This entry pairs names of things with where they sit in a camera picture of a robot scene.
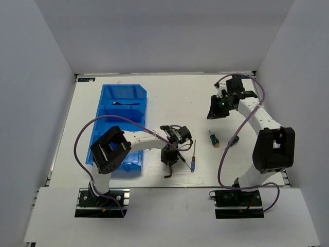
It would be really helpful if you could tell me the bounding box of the brown hex key front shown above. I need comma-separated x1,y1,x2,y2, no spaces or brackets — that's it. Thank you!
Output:
164,164,173,179

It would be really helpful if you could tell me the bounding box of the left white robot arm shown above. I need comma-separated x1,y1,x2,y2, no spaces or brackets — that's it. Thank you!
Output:
90,126,192,205

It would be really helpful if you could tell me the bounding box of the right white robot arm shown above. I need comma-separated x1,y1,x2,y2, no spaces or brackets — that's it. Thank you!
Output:
207,75,296,205

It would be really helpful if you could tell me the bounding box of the black green precision screwdriver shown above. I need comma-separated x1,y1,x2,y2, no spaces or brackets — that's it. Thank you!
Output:
177,152,186,163

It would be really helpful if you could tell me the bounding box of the green orange stubby screwdriver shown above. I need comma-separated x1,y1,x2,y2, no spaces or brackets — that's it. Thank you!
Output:
209,131,220,148

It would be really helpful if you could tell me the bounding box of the green stubby phillips screwdriver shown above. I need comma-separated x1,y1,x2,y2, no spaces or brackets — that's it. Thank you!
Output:
227,136,240,147

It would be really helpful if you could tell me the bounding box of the blue plastic compartment bin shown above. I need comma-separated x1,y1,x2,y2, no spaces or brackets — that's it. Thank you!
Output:
85,84,149,172

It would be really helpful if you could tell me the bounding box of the left table logo sticker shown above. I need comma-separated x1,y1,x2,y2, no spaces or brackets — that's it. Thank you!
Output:
78,77,96,82

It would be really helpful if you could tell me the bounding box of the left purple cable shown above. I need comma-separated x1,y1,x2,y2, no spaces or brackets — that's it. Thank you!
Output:
74,115,193,217

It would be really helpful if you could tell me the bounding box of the purple cable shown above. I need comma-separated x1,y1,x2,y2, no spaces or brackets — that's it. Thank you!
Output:
213,74,280,214
74,115,193,217

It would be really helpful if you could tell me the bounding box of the blue handle red screwdriver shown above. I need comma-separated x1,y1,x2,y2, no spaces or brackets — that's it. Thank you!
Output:
190,141,196,173

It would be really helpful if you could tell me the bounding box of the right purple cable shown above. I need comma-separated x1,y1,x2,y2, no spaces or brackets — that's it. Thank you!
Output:
213,74,280,214

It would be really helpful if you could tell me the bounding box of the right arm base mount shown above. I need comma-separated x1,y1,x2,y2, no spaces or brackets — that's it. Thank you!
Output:
209,189,264,219

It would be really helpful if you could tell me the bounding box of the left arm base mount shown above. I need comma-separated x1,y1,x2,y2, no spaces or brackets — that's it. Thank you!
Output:
75,188,130,218

